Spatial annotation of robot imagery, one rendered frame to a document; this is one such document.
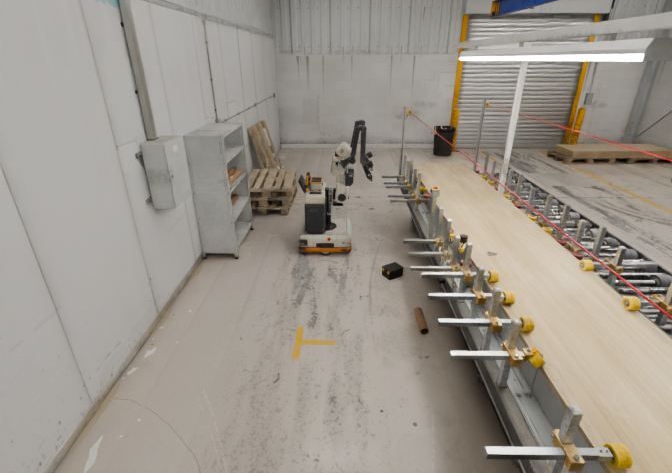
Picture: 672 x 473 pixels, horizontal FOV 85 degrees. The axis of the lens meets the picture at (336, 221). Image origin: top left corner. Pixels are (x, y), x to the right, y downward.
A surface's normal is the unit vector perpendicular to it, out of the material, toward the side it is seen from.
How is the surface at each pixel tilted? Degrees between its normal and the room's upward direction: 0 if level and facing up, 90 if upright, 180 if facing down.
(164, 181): 90
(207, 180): 90
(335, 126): 90
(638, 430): 0
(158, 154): 90
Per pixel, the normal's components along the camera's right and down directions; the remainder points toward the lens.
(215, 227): -0.02, 0.40
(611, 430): 0.00, -0.91
